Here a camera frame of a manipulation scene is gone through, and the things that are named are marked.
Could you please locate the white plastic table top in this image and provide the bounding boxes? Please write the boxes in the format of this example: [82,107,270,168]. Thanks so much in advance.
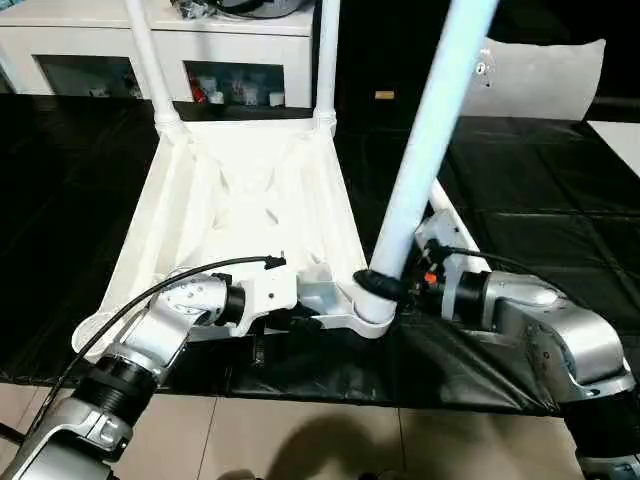
[72,117,400,367]

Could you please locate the white plastic table leg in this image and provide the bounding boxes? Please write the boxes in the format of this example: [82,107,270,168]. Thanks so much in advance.
[313,0,342,132]
[124,0,182,140]
[428,177,482,255]
[351,0,501,325]

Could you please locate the black work mat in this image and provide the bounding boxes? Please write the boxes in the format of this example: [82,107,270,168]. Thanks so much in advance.
[0,92,640,419]

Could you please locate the tall black cabinet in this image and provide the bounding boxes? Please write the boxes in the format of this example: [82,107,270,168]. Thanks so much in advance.
[312,0,490,120]

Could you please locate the grey cushion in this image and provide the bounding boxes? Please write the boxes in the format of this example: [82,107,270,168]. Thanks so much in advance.
[462,35,608,122]

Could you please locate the white flat board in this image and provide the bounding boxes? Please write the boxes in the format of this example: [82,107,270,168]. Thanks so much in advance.
[586,119,640,180]

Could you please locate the round grey appliance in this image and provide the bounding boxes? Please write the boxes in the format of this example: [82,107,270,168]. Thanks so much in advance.
[219,0,307,20]

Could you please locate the white cabinet with glass doors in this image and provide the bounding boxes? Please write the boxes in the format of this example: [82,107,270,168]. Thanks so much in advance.
[0,0,322,110]

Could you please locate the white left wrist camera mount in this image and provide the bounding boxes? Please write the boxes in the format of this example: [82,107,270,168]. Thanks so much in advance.
[231,266,300,337]

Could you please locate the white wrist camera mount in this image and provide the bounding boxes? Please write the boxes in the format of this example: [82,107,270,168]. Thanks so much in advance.
[231,266,300,337]
[413,208,475,322]

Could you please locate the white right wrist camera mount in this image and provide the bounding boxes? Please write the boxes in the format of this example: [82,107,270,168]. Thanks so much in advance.
[413,208,475,322]

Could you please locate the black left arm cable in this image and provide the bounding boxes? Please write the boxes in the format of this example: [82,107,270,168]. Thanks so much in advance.
[48,253,290,402]

